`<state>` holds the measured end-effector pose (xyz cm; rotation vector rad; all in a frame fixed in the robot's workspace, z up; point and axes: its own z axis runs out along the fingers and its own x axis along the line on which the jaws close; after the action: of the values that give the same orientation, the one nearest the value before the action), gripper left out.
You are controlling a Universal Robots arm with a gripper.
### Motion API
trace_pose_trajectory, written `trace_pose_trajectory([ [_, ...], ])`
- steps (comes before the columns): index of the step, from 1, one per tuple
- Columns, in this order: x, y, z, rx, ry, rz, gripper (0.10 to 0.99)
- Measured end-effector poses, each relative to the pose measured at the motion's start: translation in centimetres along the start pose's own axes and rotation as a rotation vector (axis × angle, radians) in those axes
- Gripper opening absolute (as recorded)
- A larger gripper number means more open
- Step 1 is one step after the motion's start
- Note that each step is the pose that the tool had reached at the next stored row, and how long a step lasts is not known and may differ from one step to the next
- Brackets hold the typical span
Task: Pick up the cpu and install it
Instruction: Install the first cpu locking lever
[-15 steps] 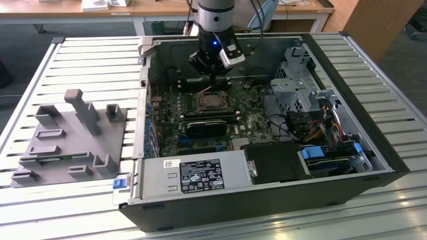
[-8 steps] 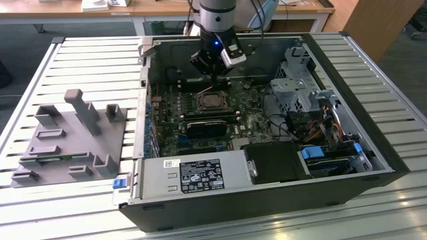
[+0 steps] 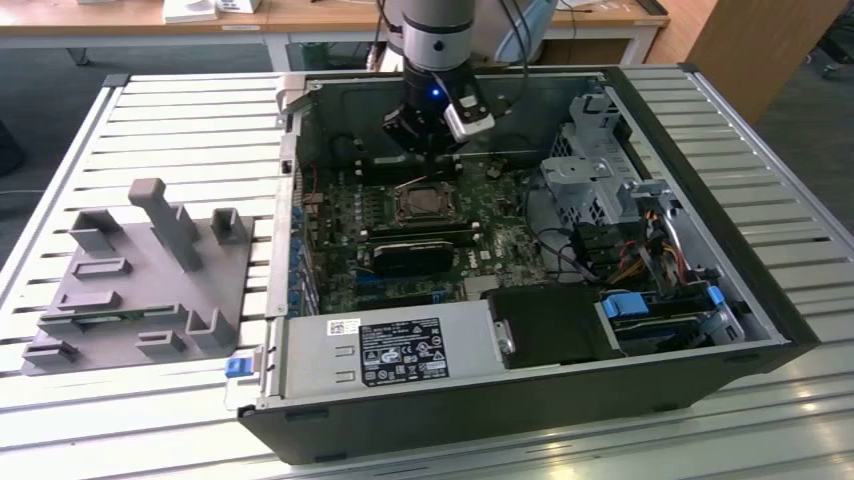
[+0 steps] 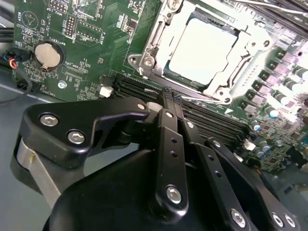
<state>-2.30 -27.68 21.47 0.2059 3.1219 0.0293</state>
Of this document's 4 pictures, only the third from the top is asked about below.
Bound silver chipset heat sink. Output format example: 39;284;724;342
463;274;502;301

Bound silver power supply unit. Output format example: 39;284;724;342
257;299;509;409

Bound black open PC case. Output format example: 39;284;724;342
223;63;822;466

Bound black office chair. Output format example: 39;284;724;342
817;29;854;81

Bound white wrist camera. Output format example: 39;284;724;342
442;92;501;142

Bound black RAM slot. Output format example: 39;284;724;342
359;157;462;171
365;223;474;236
363;168;466;184
366;233;480;248

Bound black graphics card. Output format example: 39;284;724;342
366;239;455;279

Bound green motherboard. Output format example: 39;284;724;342
297;159;556;316

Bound grey parts rack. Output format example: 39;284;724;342
19;177;259;376

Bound green RAM stick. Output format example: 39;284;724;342
41;308;177;325

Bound black plastic shroud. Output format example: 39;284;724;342
489;287;628;370

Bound silver CPU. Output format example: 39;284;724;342
407;189;449;217

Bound CPU socket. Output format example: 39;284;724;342
390;179;468;229

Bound coloured power wire bundle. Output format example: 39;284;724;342
618;239;690;282

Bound metal drive cage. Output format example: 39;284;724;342
540;89;676;226

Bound wooden desk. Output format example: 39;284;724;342
0;0;673;66

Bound blue disk carrier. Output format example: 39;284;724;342
600;292;653;319

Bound wooden cabinet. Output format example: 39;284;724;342
644;0;853;126

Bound black wire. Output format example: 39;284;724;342
532;227;602;287

